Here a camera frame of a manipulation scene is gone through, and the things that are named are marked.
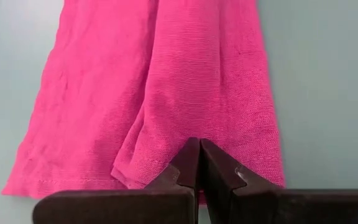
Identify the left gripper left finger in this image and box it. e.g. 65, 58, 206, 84
32, 138, 201, 224

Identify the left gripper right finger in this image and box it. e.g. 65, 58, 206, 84
201, 139, 358, 224

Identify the magenta towel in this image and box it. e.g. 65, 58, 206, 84
1, 0, 287, 205

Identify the green table mat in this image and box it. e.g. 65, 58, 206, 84
0, 0, 358, 224

